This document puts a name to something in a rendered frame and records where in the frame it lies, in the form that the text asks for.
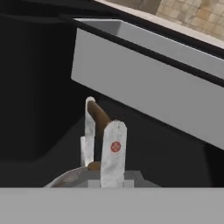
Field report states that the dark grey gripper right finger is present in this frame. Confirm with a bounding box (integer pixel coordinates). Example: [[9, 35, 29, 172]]
[[123, 171, 161, 188]]

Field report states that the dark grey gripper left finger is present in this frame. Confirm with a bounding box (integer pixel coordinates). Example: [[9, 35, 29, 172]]
[[87, 174, 102, 188]]

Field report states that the black sink basin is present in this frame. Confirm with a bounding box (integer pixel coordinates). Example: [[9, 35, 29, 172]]
[[0, 0, 224, 188]]

